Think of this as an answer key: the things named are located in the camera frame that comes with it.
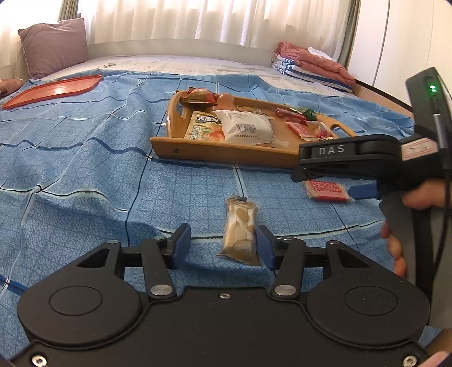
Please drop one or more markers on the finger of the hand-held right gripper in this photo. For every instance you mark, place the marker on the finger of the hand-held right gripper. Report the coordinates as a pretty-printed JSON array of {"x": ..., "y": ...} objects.
[
  {"x": 367, "y": 192},
  {"x": 317, "y": 172}
]

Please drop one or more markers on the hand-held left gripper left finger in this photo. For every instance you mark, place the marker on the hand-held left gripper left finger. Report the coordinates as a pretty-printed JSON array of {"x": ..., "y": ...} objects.
[{"x": 183, "y": 243}]

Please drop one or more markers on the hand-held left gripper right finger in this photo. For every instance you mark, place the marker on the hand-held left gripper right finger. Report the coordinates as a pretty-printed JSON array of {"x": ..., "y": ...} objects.
[{"x": 265, "y": 247}]

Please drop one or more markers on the clear packet with tan snack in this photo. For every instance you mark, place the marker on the clear packet with tan snack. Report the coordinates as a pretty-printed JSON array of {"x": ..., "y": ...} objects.
[{"x": 240, "y": 229}]

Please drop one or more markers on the green pea packet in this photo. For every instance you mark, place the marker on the green pea packet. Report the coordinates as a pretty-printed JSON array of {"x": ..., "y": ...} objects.
[{"x": 309, "y": 113}]

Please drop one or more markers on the white packet with barcode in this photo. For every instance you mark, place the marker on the white packet with barcode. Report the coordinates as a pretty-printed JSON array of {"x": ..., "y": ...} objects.
[{"x": 243, "y": 127}]

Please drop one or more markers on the brown seed kernel packet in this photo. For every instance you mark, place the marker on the brown seed kernel packet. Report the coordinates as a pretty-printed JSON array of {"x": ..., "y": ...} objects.
[{"x": 252, "y": 110}]

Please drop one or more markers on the wooden tray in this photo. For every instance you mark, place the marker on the wooden tray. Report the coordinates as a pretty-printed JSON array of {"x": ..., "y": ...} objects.
[{"x": 212, "y": 151}]

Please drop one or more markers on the pink jelly cup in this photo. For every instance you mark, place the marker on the pink jelly cup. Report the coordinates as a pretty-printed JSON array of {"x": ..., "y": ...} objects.
[{"x": 225, "y": 102}]

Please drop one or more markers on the gold green snack packet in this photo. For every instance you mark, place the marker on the gold green snack packet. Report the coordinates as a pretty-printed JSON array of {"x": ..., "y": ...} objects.
[{"x": 203, "y": 127}]

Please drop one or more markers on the red gold nut packet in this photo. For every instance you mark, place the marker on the red gold nut packet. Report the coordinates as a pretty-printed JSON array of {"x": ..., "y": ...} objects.
[{"x": 199, "y": 97}]

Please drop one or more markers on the person's right hand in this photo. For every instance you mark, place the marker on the person's right hand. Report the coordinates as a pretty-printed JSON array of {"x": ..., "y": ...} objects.
[{"x": 427, "y": 194}]

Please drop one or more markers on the folded blue striped blanket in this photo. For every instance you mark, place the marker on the folded blue striped blanket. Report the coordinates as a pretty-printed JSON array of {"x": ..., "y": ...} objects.
[{"x": 303, "y": 76}]

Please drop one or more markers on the folded salmon blanket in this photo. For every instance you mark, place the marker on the folded salmon blanket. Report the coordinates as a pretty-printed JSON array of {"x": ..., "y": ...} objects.
[{"x": 317, "y": 63}]

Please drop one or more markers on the white wardrobe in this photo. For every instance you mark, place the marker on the white wardrobe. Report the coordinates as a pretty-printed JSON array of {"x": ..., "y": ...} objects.
[{"x": 388, "y": 42}]

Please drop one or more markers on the folded white cloth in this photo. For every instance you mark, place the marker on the folded white cloth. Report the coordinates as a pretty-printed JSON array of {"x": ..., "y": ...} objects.
[{"x": 319, "y": 52}]

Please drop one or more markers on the blue checked bedsheet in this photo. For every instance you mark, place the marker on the blue checked bedsheet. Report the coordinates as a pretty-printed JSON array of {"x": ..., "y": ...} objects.
[{"x": 88, "y": 176}]

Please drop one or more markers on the grey green curtain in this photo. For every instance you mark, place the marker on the grey green curtain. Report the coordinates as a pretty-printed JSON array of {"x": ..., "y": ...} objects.
[
  {"x": 72, "y": 9},
  {"x": 348, "y": 33}
]

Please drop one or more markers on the white patterned mattress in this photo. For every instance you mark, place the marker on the white patterned mattress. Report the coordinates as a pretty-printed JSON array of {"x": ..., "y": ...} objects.
[{"x": 176, "y": 65}]

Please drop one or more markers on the white sheer curtain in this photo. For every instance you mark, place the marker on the white sheer curtain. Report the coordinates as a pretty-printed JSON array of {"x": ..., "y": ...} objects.
[{"x": 212, "y": 19}]

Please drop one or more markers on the white bed headboard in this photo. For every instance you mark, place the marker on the white bed headboard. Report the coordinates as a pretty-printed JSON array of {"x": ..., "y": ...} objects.
[{"x": 176, "y": 49}]

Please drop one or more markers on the red plastic tray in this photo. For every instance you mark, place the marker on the red plastic tray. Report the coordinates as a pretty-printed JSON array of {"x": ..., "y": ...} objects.
[{"x": 53, "y": 90}]

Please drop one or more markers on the brown soft object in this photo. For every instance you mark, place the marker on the brown soft object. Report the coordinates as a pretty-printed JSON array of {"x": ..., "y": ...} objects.
[{"x": 10, "y": 85}]

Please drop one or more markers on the purple pillow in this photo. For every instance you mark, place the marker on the purple pillow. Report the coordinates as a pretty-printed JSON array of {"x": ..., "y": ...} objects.
[{"x": 53, "y": 47}]

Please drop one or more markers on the wooden bed frame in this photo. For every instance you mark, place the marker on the wooden bed frame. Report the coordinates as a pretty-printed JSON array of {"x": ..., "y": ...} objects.
[{"x": 381, "y": 97}]

